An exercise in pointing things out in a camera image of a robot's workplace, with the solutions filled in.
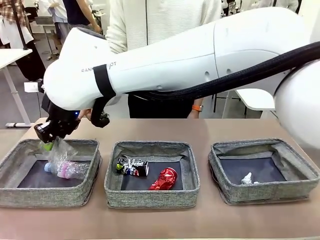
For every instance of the person's left hand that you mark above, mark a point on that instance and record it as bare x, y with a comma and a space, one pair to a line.
196, 114

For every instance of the bystander in grey trousers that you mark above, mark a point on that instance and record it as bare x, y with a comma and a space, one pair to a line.
80, 12

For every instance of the white tissue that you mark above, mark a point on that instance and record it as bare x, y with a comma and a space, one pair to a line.
247, 180

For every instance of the person's right hand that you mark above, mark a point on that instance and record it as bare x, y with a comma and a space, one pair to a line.
86, 114

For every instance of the person's black trousers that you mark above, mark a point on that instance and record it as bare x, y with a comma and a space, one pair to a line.
160, 107

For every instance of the person's left forearm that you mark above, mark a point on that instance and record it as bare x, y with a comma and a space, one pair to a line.
198, 102

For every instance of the bystander in plaid shirt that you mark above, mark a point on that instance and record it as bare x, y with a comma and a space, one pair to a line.
27, 57

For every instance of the large white table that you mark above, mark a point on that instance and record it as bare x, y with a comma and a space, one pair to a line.
257, 98

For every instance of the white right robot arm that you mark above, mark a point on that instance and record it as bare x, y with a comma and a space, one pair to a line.
175, 55

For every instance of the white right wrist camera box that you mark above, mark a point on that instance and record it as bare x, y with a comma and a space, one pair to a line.
32, 86

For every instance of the bystander in light blue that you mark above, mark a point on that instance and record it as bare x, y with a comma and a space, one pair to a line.
58, 17

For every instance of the crushed black drink can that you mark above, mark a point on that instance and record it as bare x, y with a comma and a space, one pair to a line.
132, 167

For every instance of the crushed red drink can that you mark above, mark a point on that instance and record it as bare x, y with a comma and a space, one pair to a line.
165, 178

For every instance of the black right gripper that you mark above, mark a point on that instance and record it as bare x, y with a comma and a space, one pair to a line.
63, 120

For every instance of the clear plastic cup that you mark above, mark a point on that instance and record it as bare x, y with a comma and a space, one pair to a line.
62, 150

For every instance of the grey fabric basket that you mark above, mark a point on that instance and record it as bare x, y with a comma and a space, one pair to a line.
262, 192
50, 192
150, 197

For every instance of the clear pink-label plastic bottle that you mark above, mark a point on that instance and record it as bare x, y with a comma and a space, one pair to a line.
70, 171

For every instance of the black stand pole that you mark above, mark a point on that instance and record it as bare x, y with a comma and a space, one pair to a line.
21, 25

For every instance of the orange wrist watch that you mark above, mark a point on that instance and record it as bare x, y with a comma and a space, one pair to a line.
197, 107

